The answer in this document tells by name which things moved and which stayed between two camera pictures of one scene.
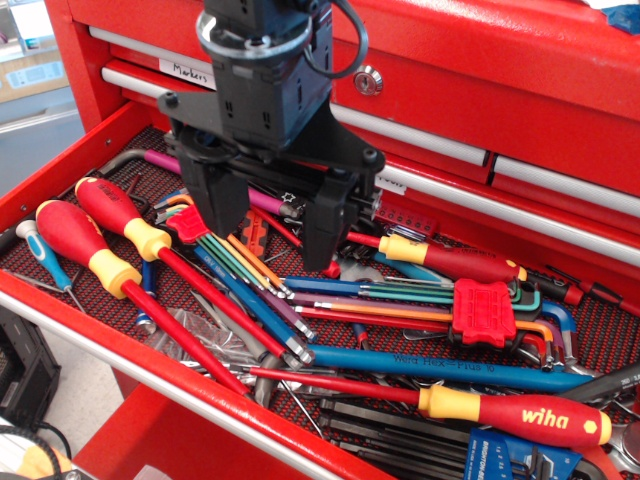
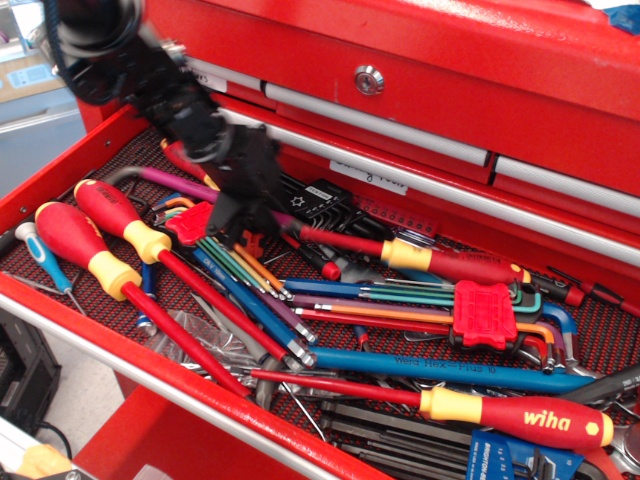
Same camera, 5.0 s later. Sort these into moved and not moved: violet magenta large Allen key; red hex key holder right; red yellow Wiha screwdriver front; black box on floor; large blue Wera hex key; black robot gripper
Moved: violet magenta large Allen key; black robot gripper
Not moved: large blue Wera hex key; red yellow Wiha screwdriver front; black box on floor; red hex key holder right
